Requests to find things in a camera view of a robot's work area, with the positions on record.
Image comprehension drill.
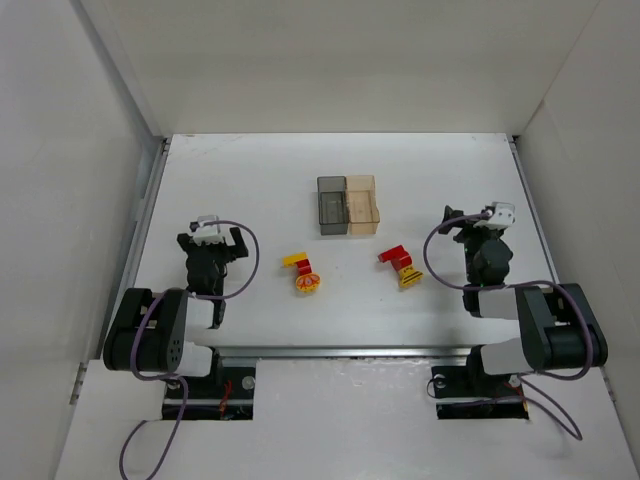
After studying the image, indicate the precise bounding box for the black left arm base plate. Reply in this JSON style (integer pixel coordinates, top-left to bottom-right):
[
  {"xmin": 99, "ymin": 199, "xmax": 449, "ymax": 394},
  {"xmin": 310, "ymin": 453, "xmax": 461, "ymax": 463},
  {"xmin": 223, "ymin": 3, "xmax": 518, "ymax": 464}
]
[{"xmin": 182, "ymin": 357, "xmax": 257, "ymax": 421}]

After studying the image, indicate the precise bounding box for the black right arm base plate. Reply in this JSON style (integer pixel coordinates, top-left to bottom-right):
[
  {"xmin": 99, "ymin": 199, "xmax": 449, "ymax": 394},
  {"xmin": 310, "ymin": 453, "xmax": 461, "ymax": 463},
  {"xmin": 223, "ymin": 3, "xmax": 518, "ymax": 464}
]
[{"xmin": 427, "ymin": 365, "xmax": 529, "ymax": 420}]

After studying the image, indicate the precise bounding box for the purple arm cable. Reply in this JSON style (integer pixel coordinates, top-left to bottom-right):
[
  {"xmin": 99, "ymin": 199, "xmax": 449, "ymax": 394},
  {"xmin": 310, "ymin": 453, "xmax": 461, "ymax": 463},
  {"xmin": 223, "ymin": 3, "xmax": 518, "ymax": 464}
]
[
  {"xmin": 117, "ymin": 219, "xmax": 261, "ymax": 480},
  {"xmin": 422, "ymin": 211, "xmax": 609, "ymax": 442}
]

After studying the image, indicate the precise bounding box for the aluminium rail left side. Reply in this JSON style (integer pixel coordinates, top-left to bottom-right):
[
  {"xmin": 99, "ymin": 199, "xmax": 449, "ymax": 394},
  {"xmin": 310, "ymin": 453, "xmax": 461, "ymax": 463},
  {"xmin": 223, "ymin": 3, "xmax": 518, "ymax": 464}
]
[{"xmin": 95, "ymin": 137, "xmax": 171, "ymax": 358}]

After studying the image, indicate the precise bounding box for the orange transparent container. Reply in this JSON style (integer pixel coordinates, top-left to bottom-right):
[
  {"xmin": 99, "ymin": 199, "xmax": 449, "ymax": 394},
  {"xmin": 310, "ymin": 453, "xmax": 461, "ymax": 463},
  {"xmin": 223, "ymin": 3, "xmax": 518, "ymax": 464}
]
[{"xmin": 346, "ymin": 175, "xmax": 380, "ymax": 235}]

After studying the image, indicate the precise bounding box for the aluminium rail front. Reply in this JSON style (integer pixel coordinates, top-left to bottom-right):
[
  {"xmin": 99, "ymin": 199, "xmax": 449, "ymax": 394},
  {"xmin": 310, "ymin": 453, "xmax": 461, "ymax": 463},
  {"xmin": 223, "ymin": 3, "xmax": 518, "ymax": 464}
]
[{"xmin": 107, "ymin": 345, "xmax": 476, "ymax": 360}]

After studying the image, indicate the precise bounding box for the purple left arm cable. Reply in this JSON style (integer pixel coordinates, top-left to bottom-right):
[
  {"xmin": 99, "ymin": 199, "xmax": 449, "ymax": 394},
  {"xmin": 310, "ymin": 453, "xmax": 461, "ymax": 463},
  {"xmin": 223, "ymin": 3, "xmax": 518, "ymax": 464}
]
[{"xmin": 117, "ymin": 219, "xmax": 261, "ymax": 480}]

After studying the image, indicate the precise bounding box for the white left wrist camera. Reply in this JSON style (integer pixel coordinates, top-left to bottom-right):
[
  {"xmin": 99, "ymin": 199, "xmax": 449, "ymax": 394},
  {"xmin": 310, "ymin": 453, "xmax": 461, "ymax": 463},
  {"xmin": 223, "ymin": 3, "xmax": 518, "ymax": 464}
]
[{"xmin": 189, "ymin": 215, "xmax": 224, "ymax": 246}]

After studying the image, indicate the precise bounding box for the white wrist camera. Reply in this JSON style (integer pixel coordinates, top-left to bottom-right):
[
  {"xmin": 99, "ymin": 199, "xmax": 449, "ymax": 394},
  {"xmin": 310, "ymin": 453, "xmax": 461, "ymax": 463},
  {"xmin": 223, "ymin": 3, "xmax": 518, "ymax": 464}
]
[
  {"xmin": 474, "ymin": 202, "xmax": 516, "ymax": 231},
  {"xmin": 189, "ymin": 215, "xmax": 224, "ymax": 246}
]

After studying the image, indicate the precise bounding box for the grey transparent container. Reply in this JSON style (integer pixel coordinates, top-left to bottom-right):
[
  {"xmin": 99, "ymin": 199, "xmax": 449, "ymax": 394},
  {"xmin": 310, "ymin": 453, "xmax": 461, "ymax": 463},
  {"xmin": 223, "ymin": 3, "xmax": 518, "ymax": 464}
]
[{"xmin": 317, "ymin": 176, "xmax": 349, "ymax": 236}]

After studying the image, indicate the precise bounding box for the yellow butterfly lego brick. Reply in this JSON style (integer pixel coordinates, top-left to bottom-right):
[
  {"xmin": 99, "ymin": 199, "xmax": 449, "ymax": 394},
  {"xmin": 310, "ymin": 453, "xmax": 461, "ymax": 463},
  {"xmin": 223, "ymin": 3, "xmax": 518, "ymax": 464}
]
[{"xmin": 295, "ymin": 272, "xmax": 321, "ymax": 294}]

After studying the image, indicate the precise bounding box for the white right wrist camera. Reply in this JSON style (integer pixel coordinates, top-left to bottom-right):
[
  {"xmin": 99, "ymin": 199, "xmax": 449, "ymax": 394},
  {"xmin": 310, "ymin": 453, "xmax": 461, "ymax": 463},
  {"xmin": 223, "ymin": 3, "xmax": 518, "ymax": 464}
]
[{"xmin": 474, "ymin": 202, "xmax": 516, "ymax": 231}]

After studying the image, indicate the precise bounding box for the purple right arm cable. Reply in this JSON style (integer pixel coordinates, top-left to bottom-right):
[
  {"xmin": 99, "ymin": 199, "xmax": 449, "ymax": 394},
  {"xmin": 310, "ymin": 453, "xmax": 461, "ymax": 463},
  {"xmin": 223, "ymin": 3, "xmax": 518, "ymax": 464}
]
[{"xmin": 422, "ymin": 211, "xmax": 609, "ymax": 442}]

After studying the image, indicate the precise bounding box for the red small lego brick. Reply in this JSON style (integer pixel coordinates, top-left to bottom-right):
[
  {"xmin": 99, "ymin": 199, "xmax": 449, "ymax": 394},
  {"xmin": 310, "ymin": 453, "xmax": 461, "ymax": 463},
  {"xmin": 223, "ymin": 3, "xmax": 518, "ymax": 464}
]
[{"xmin": 392, "ymin": 253, "xmax": 413, "ymax": 272}]

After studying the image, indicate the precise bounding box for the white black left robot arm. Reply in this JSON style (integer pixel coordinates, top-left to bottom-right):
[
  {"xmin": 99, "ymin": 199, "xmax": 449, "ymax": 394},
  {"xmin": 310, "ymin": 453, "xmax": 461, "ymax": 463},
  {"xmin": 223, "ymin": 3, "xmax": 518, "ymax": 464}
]
[{"xmin": 102, "ymin": 217, "xmax": 249, "ymax": 380}]

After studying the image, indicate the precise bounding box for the yellow striped lego brick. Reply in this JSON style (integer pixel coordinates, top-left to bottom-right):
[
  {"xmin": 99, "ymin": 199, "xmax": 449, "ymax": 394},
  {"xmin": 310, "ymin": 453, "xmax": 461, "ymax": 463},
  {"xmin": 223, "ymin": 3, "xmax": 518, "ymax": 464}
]
[{"xmin": 397, "ymin": 266, "xmax": 424, "ymax": 289}]

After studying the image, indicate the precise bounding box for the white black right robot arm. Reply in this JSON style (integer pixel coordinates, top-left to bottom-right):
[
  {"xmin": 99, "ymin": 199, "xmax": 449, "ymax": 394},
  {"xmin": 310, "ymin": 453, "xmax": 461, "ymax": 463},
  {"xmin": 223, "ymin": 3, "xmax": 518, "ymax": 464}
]
[{"xmin": 437, "ymin": 202, "xmax": 609, "ymax": 382}]

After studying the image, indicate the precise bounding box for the red angled lego brick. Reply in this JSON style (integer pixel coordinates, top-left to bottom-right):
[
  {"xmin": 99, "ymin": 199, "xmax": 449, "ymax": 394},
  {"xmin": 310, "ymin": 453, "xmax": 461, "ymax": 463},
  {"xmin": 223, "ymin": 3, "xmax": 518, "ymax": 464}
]
[{"xmin": 378, "ymin": 245, "xmax": 408, "ymax": 265}]

